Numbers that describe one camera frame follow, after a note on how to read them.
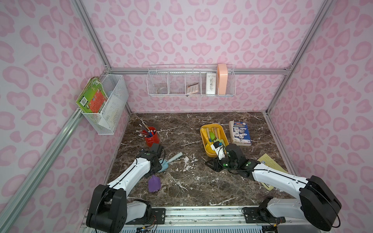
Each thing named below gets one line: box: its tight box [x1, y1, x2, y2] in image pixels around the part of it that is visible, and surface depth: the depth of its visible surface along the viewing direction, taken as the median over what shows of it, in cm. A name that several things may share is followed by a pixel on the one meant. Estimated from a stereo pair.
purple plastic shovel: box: [148, 174, 162, 193], surface depth 86 cm
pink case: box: [217, 63, 228, 95], surface depth 84 cm
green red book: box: [75, 76, 109, 114], surface depth 73 cm
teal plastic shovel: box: [157, 151, 184, 173], surface depth 94 cm
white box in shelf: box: [205, 72, 217, 95], surface depth 95 cm
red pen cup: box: [144, 126, 160, 148], surface depth 97 cm
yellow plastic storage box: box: [200, 123, 230, 158], surface depth 103 cm
